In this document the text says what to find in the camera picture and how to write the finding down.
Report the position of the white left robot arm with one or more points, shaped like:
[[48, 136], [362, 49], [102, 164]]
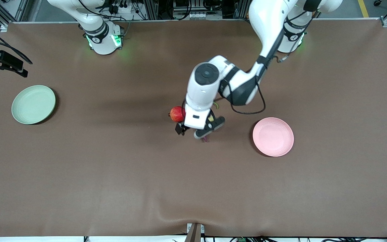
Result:
[[210, 90]]

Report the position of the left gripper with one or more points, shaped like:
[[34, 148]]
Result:
[[180, 128]]

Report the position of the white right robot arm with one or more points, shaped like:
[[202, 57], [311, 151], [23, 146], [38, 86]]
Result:
[[102, 42]]

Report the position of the light green round plate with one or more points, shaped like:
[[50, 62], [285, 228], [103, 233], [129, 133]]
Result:
[[33, 105]]

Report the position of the long purple eggplant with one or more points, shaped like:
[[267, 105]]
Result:
[[205, 137]]

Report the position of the pink round plate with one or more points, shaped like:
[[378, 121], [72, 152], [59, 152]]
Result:
[[273, 136]]

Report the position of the white power strip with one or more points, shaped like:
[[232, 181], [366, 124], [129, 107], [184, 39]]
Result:
[[121, 8]]

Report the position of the red chili pepper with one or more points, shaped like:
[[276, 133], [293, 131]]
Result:
[[216, 105]]

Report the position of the green pink peach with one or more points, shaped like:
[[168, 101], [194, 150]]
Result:
[[211, 118]]

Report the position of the brown table cover mat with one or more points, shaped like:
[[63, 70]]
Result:
[[113, 168]]

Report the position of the grey camera stand post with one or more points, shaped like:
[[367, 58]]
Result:
[[194, 233]]

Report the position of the red pomegranate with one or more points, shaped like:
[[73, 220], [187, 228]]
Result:
[[177, 114]]

